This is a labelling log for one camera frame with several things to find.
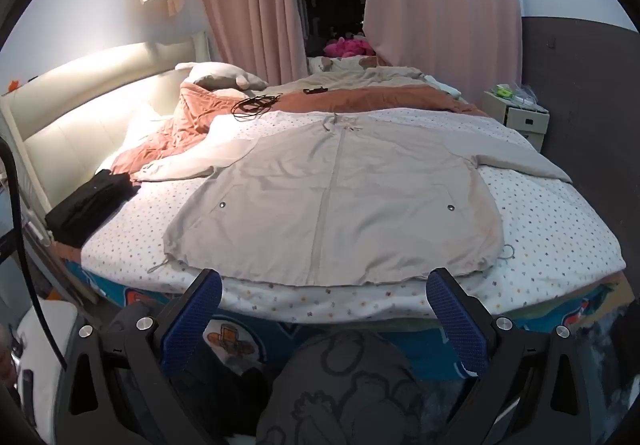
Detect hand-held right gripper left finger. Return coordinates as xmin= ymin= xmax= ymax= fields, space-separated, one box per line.
xmin=57 ymin=269 xmax=223 ymax=445

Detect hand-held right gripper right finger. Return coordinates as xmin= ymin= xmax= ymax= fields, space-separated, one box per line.
xmin=426 ymin=267 xmax=591 ymax=445

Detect beige jacket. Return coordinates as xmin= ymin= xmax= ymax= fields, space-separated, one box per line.
xmin=137 ymin=111 xmax=573 ymax=288

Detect black folded clothes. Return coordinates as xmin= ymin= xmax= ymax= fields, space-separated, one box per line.
xmin=45 ymin=169 xmax=143 ymax=248

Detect blue printed bed sheet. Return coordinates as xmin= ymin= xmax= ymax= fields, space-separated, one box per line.
xmin=65 ymin=255 xmax=631 ymax=381

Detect white floral dotted quilt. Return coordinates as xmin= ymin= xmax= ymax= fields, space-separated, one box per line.
xmin=80 ymin=108 xmax=628 ymax=326

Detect person's grey printed pants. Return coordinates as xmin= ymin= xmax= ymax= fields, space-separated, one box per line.
xmin=255 ymin=330 xmax=431 ymax=445

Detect white chair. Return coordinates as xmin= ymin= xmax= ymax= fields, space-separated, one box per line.
xmin=15 ymin=300 xmax=81 ymax=426

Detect white pillow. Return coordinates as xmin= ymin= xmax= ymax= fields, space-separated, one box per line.
xmin=95 ymin=102 xmax=176 ymax=176

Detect orange blanket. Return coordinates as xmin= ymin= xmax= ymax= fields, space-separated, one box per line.
xmin=110 ymin=82 xmax=491 ymax=176

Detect white nightstand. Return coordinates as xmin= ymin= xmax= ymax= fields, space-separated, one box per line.
xmin=482 ymin=90 xmax=551 ymax=153

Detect cream padded headboard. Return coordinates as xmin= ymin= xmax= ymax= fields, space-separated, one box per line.
xmin=0 ymin=30 xmax=211 ymax=226

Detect beige plush pillow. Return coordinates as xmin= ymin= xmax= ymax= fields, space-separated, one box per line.
xmin=175 ymin=61 xmax=271 ymax=91

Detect beige duvet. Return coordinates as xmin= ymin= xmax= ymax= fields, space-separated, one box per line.
xmin=265 ymin=56 xmax=466 ymax=101

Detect pink plush toy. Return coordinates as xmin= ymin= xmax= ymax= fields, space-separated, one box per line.
xmin=322 ymin=36 xmax=373 ymax=58

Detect pink curtain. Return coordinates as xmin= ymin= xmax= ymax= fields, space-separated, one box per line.
xmin=192 ymin=0 xmax=308 ymax=86
xmin=362 ymin=0 xmax=523 ymax=81

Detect coiled black cable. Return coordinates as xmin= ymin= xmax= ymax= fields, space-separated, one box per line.
xmin=231 ymin=94 xmax=283 ymax=118

